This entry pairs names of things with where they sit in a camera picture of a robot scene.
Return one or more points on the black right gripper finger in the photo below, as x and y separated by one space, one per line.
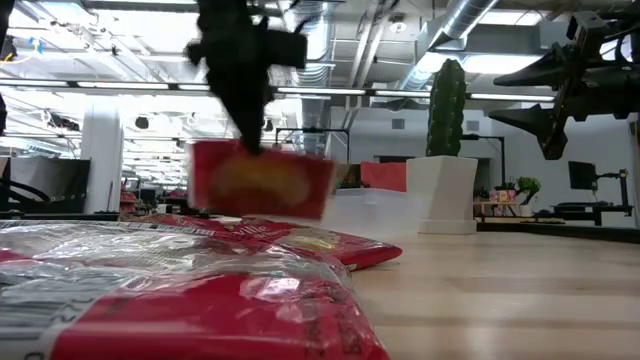
542 67
537 122

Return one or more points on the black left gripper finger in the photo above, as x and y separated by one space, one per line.
231 112
256 120

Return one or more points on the red popcorn bag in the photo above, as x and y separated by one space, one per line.
350 250
190 310
260 182

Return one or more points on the black monitor on arm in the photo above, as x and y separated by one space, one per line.
581 175

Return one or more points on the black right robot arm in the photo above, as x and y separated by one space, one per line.
631 30

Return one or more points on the small green potted plant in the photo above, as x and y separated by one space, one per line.
528 186

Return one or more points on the pink box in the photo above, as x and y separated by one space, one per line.
501 195

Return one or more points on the tall green cactus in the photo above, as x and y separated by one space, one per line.
446 107

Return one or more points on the wooden side table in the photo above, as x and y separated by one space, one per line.
495 206

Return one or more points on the black desk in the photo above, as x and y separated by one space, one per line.
592 209

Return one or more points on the white square planter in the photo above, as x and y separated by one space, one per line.
442 192

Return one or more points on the orange box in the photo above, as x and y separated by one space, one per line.
384 176

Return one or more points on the clear plastic bin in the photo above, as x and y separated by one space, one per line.
372 210

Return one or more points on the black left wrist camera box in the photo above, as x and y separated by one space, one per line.
287 49

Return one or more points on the silver ventilation duct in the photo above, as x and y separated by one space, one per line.
452 30

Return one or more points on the black table edge rail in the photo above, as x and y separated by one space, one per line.
560 231

